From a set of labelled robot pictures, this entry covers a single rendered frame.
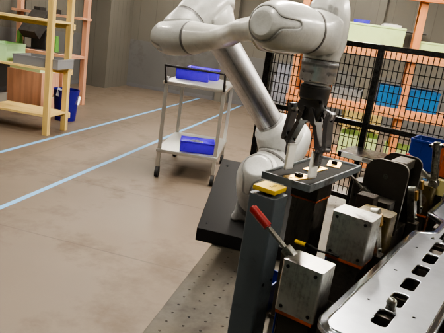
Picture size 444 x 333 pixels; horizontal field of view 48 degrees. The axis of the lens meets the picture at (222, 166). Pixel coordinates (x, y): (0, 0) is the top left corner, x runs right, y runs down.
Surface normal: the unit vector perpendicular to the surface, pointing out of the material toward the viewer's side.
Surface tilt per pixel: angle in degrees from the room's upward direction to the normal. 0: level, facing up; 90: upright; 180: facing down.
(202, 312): 0
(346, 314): 0
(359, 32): 90
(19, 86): 90
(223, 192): 41
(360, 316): 0
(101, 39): 90
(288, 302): 90
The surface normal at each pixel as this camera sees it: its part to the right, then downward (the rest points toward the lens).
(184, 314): 0.14, -0.96
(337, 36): 0.64, 0.32
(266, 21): -0.59, 0.12
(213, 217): -0.07, -0.58
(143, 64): -0.26, 0.21
